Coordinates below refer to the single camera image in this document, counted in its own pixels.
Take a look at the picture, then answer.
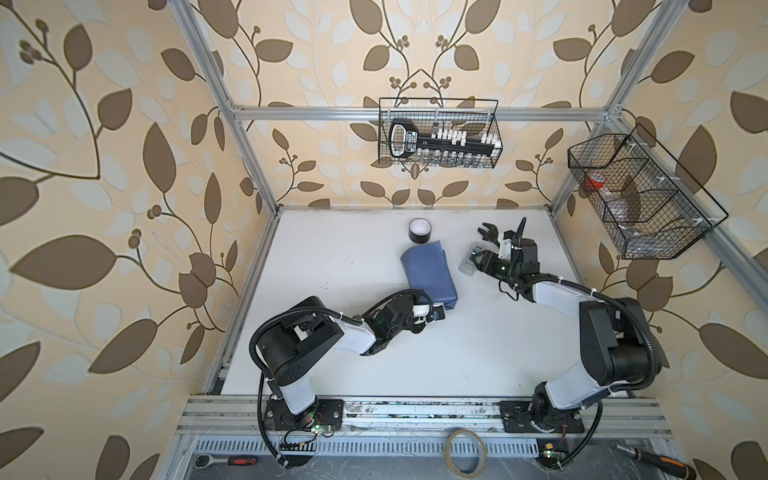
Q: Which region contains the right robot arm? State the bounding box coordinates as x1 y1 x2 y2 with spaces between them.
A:
466 239 661 470

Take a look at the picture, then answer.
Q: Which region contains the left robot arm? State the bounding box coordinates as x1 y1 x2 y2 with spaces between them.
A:
248 289 446 469

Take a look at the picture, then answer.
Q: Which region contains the white tape dispenser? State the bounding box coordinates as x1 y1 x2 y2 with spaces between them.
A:
459 242 487 276

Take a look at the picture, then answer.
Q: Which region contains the black adjustable wrench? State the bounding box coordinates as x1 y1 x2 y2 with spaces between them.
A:
477 222 500 246

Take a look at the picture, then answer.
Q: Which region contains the black tape roll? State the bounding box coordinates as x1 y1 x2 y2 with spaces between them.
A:
408 218 432 244

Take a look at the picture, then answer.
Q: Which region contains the red object in basket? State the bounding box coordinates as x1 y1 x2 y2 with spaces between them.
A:
584 172 607 192

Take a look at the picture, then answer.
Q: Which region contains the socket set holder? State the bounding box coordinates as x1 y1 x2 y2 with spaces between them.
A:
383 118 503 161

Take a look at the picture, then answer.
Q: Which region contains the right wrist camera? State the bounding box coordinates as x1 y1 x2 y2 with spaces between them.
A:
498 239 514 261

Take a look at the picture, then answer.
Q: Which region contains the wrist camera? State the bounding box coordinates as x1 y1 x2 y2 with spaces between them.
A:
412 303 446 323
498 239 514 261

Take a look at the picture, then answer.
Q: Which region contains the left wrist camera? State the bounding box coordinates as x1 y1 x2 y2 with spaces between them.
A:
412 303 446 323

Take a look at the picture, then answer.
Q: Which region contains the back wire basket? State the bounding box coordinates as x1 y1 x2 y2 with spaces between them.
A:
377 96 503 169

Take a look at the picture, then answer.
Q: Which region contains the wire basket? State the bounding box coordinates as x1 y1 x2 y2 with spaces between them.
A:
567 124 729 260
377 96 503 169

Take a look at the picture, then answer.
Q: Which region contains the right wire basket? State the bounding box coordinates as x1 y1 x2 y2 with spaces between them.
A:
567 124 729 260

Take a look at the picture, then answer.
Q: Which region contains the clear tape ring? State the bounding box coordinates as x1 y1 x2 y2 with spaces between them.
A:
443 428 488 479

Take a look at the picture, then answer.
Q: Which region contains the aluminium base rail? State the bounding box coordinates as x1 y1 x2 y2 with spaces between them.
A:
173 394 673 439

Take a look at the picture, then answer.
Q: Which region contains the red handled ratchet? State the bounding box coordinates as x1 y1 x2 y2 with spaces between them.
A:
192 454 258 470

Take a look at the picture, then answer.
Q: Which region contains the orange handled screwdriver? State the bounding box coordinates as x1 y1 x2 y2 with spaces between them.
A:
616 445 698 480

